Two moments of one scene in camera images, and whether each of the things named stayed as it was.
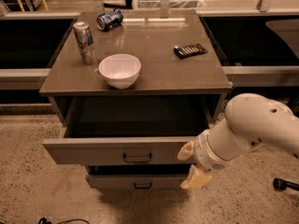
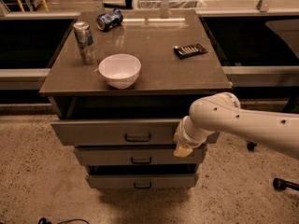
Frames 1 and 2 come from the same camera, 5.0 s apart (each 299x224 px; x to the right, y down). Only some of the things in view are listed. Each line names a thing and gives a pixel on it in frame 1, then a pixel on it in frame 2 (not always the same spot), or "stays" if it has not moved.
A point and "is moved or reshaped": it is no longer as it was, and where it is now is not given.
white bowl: x=120 y=71 stays
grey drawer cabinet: x=135 y=90 stays
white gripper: x=204 y=153 to x=183 y=137
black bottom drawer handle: x=135 y=186 stays
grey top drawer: x=126 y=131 is moved or reshaped
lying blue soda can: x=110 y=20 stays
